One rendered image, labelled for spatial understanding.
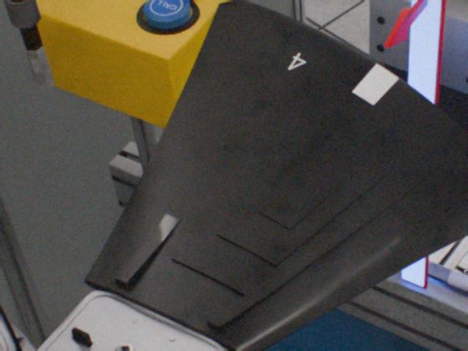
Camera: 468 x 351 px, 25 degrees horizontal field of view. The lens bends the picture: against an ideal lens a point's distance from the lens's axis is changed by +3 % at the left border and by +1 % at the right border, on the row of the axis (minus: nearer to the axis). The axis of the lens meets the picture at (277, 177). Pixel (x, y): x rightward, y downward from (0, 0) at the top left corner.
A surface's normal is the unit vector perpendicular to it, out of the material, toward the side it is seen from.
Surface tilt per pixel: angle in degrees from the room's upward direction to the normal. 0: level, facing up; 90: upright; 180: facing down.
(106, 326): 0
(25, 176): 90
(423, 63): 90
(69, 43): 90
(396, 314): 90
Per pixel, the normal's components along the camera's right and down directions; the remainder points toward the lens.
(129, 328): -0.07, -0.70
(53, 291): 0.85, 0.33
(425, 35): -0.52, 0.63
